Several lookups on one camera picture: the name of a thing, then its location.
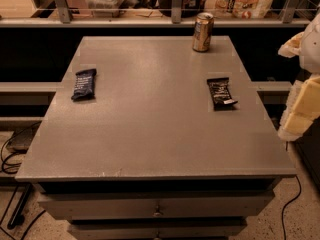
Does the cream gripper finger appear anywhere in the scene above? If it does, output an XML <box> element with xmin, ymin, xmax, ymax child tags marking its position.
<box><xmin>278</xmin><ymin>32</ymin><xmax>304</xmax><ymax>58</ymax></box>
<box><xmin>278</xmin><ymin>76</ymin><xmax>320</xmax><ymax>141</ymax></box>

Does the grey upper drawer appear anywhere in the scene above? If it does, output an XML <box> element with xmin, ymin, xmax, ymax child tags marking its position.
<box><xmin>38</xmin><ymin>191</ymin><xmax>274</xmax><ymax>220</ymax></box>

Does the gold drink can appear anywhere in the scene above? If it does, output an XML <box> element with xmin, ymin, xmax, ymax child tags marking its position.
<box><xmin>192</xmin><ymin>12</ymin><xmax>214</xmax><ymax>52</ymax></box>

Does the dark blue blueberry rxbar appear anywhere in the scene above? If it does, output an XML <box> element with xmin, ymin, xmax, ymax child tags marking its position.
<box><xmin>71</xmin><ymin>68</ymin><xmax>97</xmax><ymax>101</ymax></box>

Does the metal railing shelf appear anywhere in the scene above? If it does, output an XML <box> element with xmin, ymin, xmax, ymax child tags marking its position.
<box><xmin>0</xmin><ymin>0</ymin><xmax>319</xmax><ymax>28</ymax></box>

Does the black chocolate rxbar wrapper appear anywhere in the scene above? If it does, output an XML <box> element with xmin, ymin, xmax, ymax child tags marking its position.
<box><xmin>207</xmin><ymin>77</ymin><xmax>238</xmax><ymax>111</ymax></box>

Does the grey lower drawer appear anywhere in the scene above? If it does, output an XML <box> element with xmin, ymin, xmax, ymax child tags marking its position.
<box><xmin>68</xmin><ymin>220</ymin><xmax>247</xmax><ymax>240</ymax></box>

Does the dark power adapter box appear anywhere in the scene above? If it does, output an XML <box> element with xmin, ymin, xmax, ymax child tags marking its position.
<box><xmin>6</xmin><ymin>128</ymin><xmax>36</xmax><ymax>153</ymax></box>

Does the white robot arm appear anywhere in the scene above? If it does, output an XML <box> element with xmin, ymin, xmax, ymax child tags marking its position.
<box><xmin>278</xmin><ymin>14</ymin><xmax>320</xmax><ymax>141</ymax></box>

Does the black cable on right floor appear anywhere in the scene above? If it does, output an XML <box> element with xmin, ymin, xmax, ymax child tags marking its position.
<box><xmin>280</xmin><ymin>141</ymin><xmax>302</xmax><ymax>240</ymax></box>

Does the grey drawer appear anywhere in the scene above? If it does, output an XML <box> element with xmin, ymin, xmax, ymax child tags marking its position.
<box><xmin>68</xmin><ymin>220</ymin><xmax>247</xmax><ymax>240</ymax></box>
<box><xmin>38</xmin><ymin>191</ymin><xmax>274</xmax><ymax>220</ymax></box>

